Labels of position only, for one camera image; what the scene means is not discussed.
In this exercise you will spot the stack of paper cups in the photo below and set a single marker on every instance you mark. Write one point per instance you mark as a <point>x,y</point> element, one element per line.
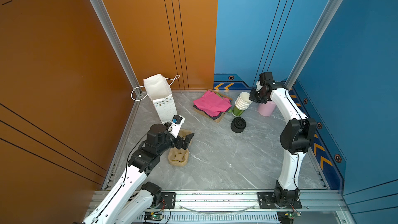
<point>242,103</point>

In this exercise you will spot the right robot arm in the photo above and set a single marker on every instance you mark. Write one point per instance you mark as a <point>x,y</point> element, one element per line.
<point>296,138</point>

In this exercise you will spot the stack of black lids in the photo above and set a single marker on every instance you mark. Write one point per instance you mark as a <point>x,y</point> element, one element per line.
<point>238,125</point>

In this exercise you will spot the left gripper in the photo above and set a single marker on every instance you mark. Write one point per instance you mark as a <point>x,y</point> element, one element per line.
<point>179,144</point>

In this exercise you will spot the brown cardboard napkin holder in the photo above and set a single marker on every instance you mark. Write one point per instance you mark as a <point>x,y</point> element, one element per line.
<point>213,105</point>

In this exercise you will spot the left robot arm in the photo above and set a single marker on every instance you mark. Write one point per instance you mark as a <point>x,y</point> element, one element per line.
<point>130,197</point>

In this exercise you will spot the dark grey napkin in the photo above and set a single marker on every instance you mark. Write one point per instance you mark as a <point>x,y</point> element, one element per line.
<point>217,118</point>

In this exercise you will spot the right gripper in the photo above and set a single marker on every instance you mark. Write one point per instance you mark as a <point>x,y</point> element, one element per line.
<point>252,96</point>

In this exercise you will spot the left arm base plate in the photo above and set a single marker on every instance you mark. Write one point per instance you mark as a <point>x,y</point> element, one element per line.
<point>167,198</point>

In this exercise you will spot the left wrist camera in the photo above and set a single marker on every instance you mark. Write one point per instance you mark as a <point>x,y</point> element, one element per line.
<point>177,123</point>

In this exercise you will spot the pink napkin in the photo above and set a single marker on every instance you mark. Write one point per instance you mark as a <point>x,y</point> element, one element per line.
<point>212,104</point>

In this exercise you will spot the white paper gift bag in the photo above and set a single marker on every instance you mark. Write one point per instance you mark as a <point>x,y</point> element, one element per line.
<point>158,89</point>

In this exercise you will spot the beige pulp cup carrier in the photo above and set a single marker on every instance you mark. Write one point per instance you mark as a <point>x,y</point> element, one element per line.
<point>179,157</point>

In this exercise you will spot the aluminium front rail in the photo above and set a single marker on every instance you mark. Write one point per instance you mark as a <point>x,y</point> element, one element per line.
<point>242,206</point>

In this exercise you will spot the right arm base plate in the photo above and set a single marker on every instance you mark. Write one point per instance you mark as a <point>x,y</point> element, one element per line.
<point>268,200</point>

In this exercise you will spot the green circuit board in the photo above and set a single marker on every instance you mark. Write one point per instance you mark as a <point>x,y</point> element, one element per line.
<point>152,217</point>

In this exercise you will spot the pink straw holder cup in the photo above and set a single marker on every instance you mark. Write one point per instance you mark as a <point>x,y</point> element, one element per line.
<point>266,109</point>

